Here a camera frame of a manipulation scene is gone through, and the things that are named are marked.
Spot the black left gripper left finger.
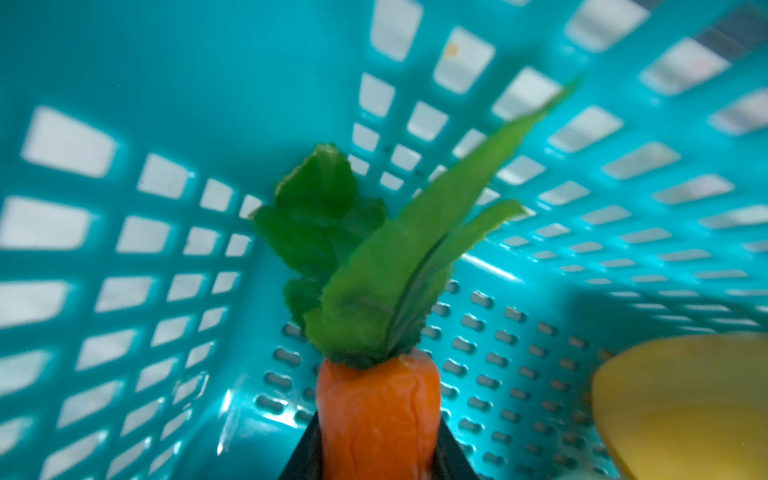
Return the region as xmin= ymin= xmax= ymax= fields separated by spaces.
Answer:
xmin=278 ymin=414 xmax=323 ymax=480

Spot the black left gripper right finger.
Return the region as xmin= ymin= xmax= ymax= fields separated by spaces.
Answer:
xmin=433 ymin=419 xmax=478 ymax=480

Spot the teal plastic basket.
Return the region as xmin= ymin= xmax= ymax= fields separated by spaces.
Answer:
xmin=1 ymin=1 xmax=767 ymax=479

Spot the orange toy carrot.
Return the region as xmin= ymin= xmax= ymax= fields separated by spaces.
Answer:
xmin=251 ymin=80 xmax=580 ymax=480

